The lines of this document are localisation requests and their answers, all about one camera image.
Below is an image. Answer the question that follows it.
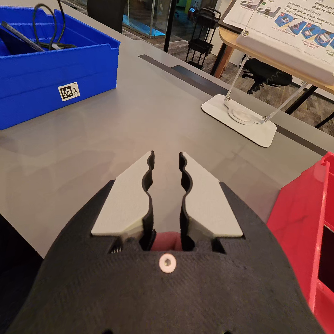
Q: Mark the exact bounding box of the coiled black cable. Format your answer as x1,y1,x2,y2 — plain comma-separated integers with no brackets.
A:
246,73,282,95

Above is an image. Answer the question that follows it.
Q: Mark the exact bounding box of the printed instruction sheet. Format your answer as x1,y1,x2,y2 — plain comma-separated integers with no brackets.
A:
222,0,334,67

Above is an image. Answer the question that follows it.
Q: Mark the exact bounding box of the blue plastic bin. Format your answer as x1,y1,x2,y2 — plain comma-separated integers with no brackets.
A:
0,6,121,130

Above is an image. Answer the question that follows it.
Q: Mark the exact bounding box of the black utility cart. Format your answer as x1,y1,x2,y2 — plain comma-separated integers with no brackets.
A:
185,7,222,70

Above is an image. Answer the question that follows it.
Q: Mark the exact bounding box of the black high-back chair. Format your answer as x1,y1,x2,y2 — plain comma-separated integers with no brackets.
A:
87,0,127,33

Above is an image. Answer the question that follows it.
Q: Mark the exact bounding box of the slim dark usb hub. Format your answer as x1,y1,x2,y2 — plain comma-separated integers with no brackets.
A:
1,21,46,52

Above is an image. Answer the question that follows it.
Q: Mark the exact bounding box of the black office chair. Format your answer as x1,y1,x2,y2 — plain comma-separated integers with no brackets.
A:
240,57,293,95

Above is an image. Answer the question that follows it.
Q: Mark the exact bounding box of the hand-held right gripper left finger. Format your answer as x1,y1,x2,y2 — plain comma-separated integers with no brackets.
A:
90,150,156,247

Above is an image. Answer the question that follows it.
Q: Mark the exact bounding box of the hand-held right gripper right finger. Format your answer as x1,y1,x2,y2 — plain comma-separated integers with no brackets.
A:
179,152,244,251

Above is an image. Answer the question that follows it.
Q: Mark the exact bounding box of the thin black cable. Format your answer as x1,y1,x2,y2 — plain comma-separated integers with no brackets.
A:
32,0,79,52

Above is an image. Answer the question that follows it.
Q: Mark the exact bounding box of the red plastic bin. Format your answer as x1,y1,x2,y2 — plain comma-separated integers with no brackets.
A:
267,151,334,334

